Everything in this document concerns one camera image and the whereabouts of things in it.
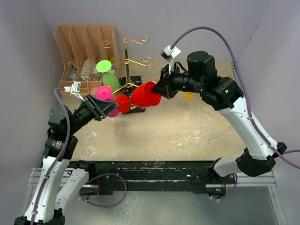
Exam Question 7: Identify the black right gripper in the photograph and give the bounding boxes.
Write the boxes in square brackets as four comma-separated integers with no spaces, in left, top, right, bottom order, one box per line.
[151,62,204,99]

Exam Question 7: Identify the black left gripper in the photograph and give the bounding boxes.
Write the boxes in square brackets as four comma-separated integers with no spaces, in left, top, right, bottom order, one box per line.
[67,93,119,135]

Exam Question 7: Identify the red plastic wine glass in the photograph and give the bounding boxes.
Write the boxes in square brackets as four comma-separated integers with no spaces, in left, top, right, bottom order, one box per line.
[115,81,161,113]

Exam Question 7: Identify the yellow plastic wine glass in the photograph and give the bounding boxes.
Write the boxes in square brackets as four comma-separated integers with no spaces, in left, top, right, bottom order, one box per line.
[182,92,195,100]

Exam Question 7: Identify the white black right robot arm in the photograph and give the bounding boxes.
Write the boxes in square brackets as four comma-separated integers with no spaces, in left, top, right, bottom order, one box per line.
[151,49,286,183]

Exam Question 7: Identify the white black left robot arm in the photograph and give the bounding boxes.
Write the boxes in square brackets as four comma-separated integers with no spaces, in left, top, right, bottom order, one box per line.
[15,95,119,225]

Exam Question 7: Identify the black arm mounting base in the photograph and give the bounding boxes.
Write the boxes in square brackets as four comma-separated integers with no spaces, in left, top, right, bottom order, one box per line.
[70,160,235,195]

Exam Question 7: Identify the pink plastic wine glass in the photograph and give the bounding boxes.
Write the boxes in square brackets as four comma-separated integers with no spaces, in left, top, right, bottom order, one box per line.
[95,85,120,118]

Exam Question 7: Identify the green plastic wine glass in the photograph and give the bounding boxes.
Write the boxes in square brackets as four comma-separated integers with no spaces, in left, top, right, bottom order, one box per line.
[96,60,120,92]

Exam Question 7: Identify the papers in organizer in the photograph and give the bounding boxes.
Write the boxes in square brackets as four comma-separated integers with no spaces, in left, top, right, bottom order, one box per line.
[67,59,104,81]

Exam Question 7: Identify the peach plastic file organizer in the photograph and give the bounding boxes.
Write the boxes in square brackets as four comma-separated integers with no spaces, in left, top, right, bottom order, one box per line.
[55,25,120,96]

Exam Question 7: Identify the gold wire wine glass rack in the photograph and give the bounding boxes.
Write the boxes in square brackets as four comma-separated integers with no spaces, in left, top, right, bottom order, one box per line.
[102,36,153,111]

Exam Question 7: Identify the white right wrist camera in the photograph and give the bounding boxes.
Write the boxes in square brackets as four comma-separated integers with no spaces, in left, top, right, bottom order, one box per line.
[160,45,181,74]

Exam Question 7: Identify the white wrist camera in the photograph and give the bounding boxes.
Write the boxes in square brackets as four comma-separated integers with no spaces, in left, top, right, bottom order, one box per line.
[160,45,181,74]
[64,81,85,101]

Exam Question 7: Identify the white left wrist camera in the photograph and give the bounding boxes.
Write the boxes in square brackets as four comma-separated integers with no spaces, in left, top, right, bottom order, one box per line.
[64,81,85,101]

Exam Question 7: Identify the aluminium frame rail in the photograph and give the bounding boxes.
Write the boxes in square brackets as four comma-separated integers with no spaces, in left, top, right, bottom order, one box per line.
[22,60,286,225]

